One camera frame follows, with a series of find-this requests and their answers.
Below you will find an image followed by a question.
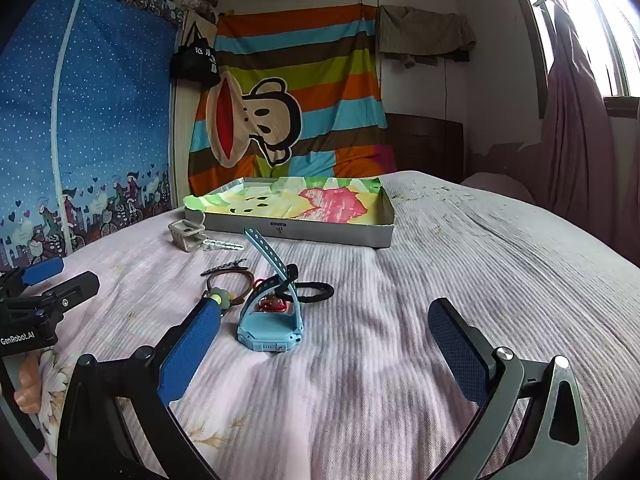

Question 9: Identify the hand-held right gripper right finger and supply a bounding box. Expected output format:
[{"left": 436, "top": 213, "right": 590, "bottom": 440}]
[{"left": 427, "top": 297, "right": 591, "bottom": 480}]

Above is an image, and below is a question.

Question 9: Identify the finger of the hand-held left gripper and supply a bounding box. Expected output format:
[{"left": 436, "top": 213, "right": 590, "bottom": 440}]
[
  {"left": 0, "top": 271, "right": 100, "bottom": 328},
  {"left": 0, "top": 257, "right": 65, "bottom": 295}
]

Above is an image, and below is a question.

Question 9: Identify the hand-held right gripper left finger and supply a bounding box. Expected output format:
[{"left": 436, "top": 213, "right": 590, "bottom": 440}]
[{"left": 57, "top": 300, "right": 222, "bottom": 480}]

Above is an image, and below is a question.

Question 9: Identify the brown hair tie green bead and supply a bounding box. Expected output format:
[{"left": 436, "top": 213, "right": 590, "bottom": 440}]
[{"left": 202, "top": 270, "right": 257, "bottom": 313}]

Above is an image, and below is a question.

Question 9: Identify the blue watch band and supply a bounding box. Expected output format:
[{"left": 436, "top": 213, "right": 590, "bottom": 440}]
[{"left": 236, "top": 227, "right": 307, "bottom": 356}]

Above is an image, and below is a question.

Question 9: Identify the black striped hair clip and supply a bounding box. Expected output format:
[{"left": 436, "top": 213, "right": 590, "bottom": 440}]
[{"left": 200, "top": 258, "right": 247, "bottom": 277}]

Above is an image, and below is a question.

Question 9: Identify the beige claw hair clip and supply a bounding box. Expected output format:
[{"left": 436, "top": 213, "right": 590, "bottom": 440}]
[{"left": 167, "top": 212, "right": 207, "bottom": 253}]

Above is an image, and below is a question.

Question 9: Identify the black hair tie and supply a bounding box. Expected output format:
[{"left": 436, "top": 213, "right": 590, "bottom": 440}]
[{"left": 285, "top": 281, "right": 335, "bottom": 304}]

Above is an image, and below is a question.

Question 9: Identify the grey box with colourful lining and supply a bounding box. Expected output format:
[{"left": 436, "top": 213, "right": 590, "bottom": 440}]
[{"left": 182, "top": 176, "right": 397, "bottom": 250}]

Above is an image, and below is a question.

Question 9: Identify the person's left hand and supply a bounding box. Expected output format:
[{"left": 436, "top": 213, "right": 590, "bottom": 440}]
[{"left": 14, "top": 355, "right": 45, "bottom": 415}]

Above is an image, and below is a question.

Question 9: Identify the pink pillow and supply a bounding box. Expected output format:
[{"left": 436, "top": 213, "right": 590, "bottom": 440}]
[{"left": 460, "top": 172, "right": 536, "bottom": 206}]

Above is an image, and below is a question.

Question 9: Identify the blue dotted fabric wardrobe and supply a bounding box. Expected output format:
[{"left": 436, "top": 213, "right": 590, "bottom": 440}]
[{"left": 0, "top": 0, "right": 183, "bottom": 273}]

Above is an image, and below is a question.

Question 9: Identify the dark wooden headboard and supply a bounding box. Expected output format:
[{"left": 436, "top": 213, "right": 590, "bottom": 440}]
[{"left": 385, "top": 112, "right": 465, "bottom": 183}]

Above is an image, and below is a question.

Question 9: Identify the black tote bag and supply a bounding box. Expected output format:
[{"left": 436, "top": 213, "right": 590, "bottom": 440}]
[{"left": 170, "top": 25, "right": 221, "bottom": 88}]

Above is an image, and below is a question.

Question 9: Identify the pink curtain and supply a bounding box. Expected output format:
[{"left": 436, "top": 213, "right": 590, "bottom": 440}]
[{"left": 537, "top": 7, "right": 618, "bottom": 201}]

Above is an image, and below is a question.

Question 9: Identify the striped monkey blanket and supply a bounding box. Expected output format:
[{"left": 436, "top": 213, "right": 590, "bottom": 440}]
[{"left": 187, "top": 2, "right": 398, "bottom": 190}]

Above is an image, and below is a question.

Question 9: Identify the olive hanging jacket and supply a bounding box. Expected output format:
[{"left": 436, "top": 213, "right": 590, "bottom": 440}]
[{"left": 375, "top": 4, "right": 477, "bottom": 70}]

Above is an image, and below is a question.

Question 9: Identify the window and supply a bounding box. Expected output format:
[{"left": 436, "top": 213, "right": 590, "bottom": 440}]
[{"left": 520, "top": 0, "right": 640, "bottom": 116}]

